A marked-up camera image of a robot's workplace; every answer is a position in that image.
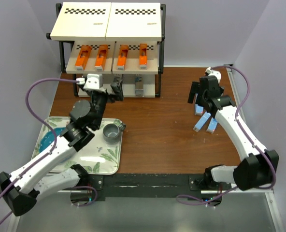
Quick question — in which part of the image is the metallic blue toothpaste box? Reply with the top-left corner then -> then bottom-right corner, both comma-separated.
134,75 -> 144,97

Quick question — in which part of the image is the orange toothpaste box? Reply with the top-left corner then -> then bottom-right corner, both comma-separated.
94,44 -> 109,71
139,43 -> 147,69
75,45 -> 92,71
116,44 -> 129,70

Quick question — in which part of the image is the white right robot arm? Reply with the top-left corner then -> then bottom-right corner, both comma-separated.
188,76 -> 279,190

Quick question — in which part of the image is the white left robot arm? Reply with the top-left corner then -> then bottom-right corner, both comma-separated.
0,78 -> 124,217

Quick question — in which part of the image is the blue toothpaste box upper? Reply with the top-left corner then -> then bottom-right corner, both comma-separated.
194,104 -> 204,116

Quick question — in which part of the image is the grey ceramic mug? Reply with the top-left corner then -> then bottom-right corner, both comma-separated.
102,122 -> 126,145

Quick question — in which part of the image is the blue toothpaste box right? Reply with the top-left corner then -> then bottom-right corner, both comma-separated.
206,118 -> 218,134

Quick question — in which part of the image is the light blue toothpaste box tilted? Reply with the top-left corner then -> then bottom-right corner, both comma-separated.
193,112 -> 211,132

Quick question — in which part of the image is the leaf-patterned white tray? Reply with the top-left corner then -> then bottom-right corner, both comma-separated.
31,116 -> 122,175

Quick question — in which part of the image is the teal dotted plate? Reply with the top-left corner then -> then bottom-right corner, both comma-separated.
39,127 -> 65,153

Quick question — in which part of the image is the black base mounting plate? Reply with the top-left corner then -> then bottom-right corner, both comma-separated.
77,173 -> 231,201

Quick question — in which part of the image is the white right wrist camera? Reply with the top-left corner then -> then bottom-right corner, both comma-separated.
205,67 -> 222,83

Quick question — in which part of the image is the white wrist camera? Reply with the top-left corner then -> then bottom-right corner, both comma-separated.
83,74 -> 104,92
205,67 -> 222,83

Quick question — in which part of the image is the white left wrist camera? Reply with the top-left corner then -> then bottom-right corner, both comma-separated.
83,74 -> 104,92

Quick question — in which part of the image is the black frame three-tier shelf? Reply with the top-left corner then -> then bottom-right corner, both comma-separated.
46,2 -> 166,98

